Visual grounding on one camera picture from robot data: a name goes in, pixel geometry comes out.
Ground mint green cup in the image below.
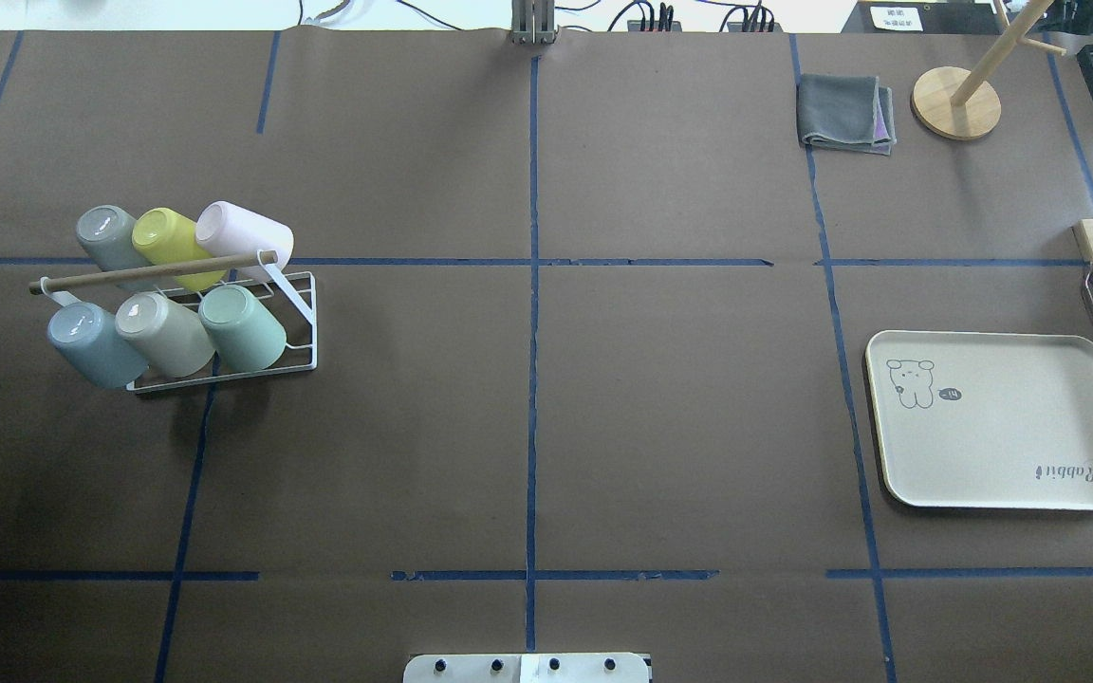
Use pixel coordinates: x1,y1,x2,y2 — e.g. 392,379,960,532
198,284,287,372

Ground cream rabbit tray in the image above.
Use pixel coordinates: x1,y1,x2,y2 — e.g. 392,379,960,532
863,330,1093,511

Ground pink cup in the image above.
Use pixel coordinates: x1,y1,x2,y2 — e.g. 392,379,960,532
195,200,294,284

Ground beige cup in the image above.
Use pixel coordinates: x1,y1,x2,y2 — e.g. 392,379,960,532
116,291,215,378

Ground yellow cup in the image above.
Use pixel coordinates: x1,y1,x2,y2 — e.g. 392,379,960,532
131,207,212,264

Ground grey-green cup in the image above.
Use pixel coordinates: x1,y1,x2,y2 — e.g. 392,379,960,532
75,207,152,271

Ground blue-grey cup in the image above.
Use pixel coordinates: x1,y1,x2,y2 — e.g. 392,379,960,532
46,302,148,389

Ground folded grey cloth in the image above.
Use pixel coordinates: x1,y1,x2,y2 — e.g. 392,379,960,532
797,73,898,156

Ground wooden mug tree stand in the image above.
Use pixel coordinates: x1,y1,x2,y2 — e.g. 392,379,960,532
910,1,1067,141

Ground white wire cup rack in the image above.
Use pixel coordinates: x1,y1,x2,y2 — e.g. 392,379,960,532
30,250,320,395

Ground aluminium frame post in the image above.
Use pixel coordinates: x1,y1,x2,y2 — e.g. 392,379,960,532
509,0,559,45

